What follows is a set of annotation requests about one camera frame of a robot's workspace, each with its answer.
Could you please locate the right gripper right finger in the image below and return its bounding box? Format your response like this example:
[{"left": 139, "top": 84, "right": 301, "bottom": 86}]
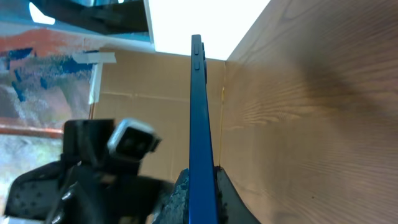
[{"left": 215, "top": 166, "right": 260, "bottom": 224}]

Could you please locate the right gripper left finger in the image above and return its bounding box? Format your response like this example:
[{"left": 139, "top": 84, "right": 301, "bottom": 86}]
[{"left": 152, "top": 169, "right": 189, "bottom": 224}]

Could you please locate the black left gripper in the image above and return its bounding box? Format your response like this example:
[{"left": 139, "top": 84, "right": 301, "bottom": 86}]
[{"left": 4, "top": 119, "right": 168, "bottom": 223}]

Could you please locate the blue Samsung Galaxy smartphone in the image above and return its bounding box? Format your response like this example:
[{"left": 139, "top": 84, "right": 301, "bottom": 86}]
[{"left": 188, "top": 34, "right": 218, "bottom": 224}]

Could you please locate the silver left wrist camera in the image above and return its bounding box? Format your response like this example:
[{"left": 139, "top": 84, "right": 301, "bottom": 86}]
[{"left": 107, "top": 118, "right": 162, "bottom": 162}]

